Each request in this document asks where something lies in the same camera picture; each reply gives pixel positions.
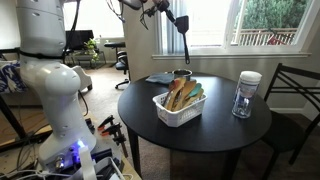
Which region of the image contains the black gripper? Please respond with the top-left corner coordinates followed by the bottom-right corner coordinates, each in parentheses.
top-left (151, 0), bottom-right (178, 25)

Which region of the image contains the black spatula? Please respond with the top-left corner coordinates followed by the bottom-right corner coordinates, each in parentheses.
top-left (174, 15), bottom-right (191, 65)

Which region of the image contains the silver tin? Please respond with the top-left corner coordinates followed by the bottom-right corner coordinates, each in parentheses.
top-left (171, 68), bottom-right (194, 82)

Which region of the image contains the orange silicone spatula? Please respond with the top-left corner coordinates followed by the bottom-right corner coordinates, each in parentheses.
top-left (168, 79), bottom-right (178, 92)

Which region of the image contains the plain light wooden spatula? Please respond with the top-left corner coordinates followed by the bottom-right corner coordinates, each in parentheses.
top-left (165, 76), bottom-right (188, 112)

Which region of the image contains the teal silicone spatula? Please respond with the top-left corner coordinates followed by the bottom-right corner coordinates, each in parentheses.
top-left (188, 82), bottom-right (203, 99)

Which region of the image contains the slotted light wooden spatula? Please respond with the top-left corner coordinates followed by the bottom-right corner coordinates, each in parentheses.
top-left (182, 88), bottom-right (205, 109)

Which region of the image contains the blue folded cloth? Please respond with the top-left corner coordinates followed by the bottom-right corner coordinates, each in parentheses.
top-left (145, 72), bottom-right (175, 85)

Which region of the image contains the black office chair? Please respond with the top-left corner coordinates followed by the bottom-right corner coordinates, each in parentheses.
top-left (103, 41), bottom-right (131, 90)

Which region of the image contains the dark brown wooden spoon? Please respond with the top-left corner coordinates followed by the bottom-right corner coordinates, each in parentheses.
top-left (162, 87), bottom-right (175, 108)

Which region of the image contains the green potted plant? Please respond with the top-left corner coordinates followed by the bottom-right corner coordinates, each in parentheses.
top-left (83, 37), bottom-right (101, 64)

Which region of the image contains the black monitor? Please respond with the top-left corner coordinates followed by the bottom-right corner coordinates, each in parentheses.
top-left (64, 29), bottom-right (95, 52)

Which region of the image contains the white plastic basket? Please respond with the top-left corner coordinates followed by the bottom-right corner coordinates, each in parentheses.
top-left (152, 91), bottom-right (208, 129)

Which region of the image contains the clear wipes canister white lid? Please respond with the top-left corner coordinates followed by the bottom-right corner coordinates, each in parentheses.
top-left (231, 70), bottom-right (263, 120)

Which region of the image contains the round black table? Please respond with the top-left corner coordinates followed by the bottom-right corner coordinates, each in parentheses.
top-left (117, 72), bottom-right (273, 180)

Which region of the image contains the small orange black clamp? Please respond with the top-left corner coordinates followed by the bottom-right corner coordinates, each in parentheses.
top-left (97, 114), bottom-right (115, 132)

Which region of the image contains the large orange black clamp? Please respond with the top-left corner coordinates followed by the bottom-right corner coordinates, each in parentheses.
top-left (101, 122), bottom-right (130, 159)

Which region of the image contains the black metal chair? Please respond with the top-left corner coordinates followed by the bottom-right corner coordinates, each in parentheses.
top-left (261, 62), bottom-right (320, 180)

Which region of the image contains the blue white patterned cloth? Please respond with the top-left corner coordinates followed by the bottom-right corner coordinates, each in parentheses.
top-left (0, 59), bottom-right (30, 95)

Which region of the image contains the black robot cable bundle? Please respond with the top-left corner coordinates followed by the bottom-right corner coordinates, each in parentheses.
top-left (61, 0), bottom-right (158, 118)

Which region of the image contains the white window frame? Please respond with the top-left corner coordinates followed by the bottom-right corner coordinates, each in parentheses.
top-left (151, 0), bottom-right (320, 61)

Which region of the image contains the black desk frame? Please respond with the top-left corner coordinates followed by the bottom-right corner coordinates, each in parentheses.
top-left (0, 47), bottom-right (54, 153)

